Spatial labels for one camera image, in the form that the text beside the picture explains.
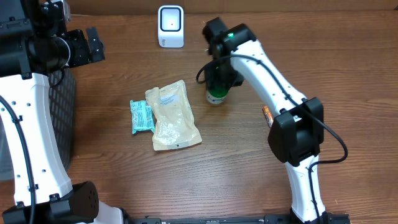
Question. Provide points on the beige powder pouch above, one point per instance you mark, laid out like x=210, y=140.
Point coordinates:
x=175, y=125

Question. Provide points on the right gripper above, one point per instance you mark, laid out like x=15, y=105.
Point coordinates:
x=216, y=80

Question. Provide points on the orange tissue packet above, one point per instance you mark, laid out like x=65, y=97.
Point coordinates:
x=268, y=115

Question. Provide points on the grey plastic mesh basket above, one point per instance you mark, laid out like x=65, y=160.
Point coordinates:
x=62, y=111

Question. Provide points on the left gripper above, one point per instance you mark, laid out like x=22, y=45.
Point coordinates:
x=86, y=56

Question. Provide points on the teal snack packet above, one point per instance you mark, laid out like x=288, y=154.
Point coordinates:
x=142, y=117

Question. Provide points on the green lid jar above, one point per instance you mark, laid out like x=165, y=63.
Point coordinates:
x=216, y=96

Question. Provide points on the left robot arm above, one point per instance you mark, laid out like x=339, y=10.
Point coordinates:
x=34, y=44

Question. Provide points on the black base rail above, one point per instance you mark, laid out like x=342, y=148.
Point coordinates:
x=327, y=218

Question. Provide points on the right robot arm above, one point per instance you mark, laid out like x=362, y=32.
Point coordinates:
x=296, y=134

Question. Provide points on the white barcode scanner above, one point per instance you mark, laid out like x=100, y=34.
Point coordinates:
x=171, y=26

